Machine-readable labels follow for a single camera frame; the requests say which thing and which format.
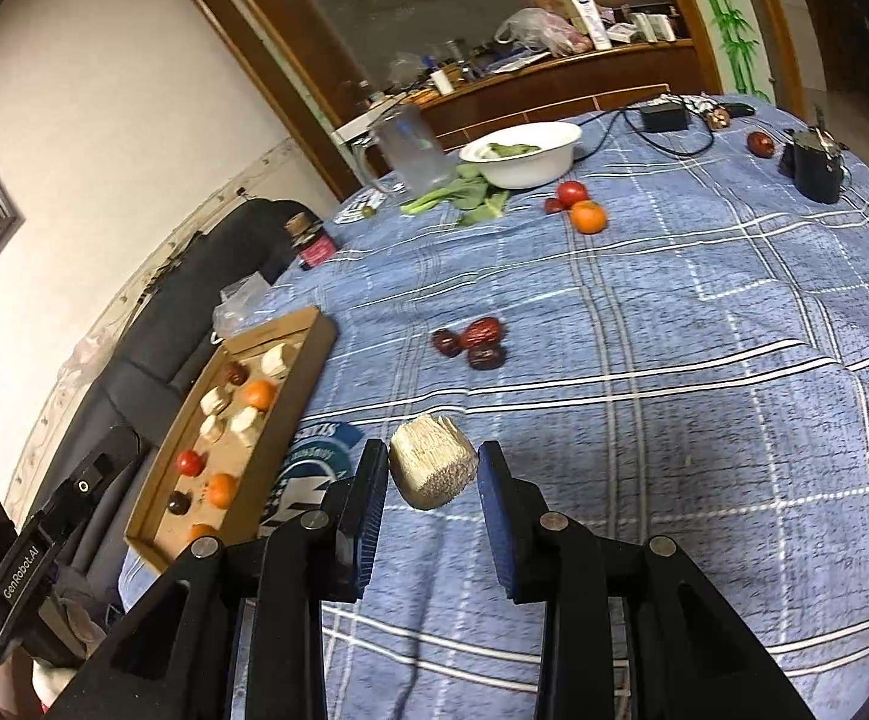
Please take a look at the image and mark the orange tangerine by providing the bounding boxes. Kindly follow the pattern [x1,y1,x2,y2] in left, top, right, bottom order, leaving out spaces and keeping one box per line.
[569,200,608,234]
[185,523,218,544]
[205,473,239,511]
[240,379,278,413]

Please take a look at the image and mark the beige cake cylinder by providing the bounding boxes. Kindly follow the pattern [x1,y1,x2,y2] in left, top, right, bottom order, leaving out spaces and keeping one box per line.
[389,413,478,511]

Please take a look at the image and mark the dark plum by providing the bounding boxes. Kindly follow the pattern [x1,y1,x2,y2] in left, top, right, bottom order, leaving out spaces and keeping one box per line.
[166,489,192,517]

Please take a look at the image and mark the white cake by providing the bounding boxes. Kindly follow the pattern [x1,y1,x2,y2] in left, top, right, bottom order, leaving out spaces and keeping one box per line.
[229,406,265,447]

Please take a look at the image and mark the large red tomato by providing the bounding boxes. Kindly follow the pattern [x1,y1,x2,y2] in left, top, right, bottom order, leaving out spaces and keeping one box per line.
[176,449,206,478]

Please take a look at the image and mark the round beige cake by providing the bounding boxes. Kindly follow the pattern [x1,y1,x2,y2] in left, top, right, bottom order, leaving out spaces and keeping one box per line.
[199,415,226,445]

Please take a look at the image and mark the white cake cube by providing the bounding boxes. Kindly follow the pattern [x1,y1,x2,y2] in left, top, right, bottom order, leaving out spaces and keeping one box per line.
[200,385,233,416]

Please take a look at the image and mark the large red jujube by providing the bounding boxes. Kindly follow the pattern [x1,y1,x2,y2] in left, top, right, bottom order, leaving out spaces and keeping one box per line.
[224,361,251,387]

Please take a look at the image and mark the white rice cake block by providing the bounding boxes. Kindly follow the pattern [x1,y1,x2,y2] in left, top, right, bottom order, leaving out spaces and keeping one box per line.
[260,341,297,379]

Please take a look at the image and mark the dark wrinkled jujube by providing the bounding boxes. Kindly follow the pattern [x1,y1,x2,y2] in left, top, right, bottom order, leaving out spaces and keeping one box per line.
[467,343,507,371]

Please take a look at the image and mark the cardboard tray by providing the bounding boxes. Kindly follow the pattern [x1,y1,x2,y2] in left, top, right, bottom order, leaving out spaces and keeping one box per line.
[124,305,336,574]

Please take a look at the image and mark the red jujube middle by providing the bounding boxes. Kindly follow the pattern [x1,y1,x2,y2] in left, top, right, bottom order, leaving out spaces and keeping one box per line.
[459,316,504,349]

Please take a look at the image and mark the small dark jujube left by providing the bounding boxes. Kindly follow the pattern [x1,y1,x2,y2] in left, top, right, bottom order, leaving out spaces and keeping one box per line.
[431,328,464,358]

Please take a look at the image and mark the black sofa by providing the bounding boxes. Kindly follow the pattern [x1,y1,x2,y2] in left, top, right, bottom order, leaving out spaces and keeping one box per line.
[34,199,315,616]

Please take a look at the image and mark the clear plastic bag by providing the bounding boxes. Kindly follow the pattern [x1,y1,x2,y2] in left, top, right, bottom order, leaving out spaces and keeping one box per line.
[211,271,270,346]

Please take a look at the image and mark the blue plaid tablecloth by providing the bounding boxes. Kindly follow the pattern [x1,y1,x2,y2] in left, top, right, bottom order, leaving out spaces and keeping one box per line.
[254,106,869,718]

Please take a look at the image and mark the pink labelled jar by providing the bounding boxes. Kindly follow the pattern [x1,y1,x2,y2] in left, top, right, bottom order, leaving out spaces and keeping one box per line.
[285,211,340,270]

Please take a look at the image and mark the far small red jujube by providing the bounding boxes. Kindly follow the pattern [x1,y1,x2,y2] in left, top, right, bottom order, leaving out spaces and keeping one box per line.
[543,199,564,215]

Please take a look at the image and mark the small plate with olive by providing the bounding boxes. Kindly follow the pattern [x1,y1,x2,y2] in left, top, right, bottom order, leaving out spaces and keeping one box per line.
[333,187,389,224]

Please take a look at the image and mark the far red tomato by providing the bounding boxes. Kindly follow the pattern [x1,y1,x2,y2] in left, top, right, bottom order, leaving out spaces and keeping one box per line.
[556,181,590,208]

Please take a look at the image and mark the green leafy vegetable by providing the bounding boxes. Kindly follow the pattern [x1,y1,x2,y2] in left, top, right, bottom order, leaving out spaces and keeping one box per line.
[400,164,510,226]

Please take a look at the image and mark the white bowl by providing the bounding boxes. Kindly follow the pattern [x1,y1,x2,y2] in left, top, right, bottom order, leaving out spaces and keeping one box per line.
[459,121,582,190]

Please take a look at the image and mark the clear plastic pitcher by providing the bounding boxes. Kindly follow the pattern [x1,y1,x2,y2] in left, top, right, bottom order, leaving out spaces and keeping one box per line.
[351,103,454,199]

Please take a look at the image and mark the black power adapter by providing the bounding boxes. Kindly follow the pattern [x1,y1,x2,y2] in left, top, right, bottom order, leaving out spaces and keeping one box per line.
[638,101,690,133]

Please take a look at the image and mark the far right jujube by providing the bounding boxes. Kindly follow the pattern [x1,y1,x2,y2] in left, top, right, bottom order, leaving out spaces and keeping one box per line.
[747,130,776,160]

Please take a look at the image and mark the wooden sideboard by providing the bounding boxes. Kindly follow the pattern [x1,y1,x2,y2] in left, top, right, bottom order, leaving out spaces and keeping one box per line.
[420,39,722,148]

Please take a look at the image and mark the black small device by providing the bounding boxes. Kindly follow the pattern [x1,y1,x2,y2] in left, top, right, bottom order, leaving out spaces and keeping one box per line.
[777,125,846,205]

